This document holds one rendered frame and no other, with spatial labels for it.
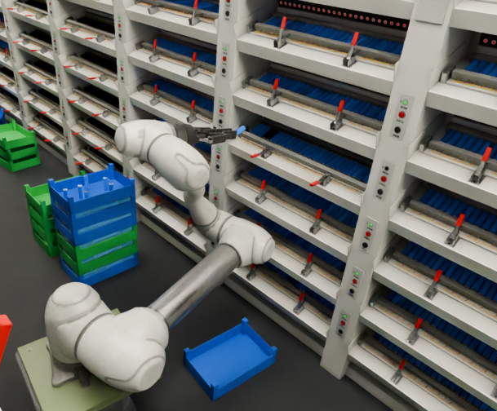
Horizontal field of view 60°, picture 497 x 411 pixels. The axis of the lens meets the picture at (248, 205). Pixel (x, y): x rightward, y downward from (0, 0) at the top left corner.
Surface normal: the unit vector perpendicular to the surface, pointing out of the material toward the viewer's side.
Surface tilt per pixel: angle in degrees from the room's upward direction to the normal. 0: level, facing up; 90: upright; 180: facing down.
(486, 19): 111
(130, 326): 3
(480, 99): 21
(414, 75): 90
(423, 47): 90
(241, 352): 0
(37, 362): 0
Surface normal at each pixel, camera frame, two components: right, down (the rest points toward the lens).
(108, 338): -0.10, -0.72
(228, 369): 0.09, -0.86
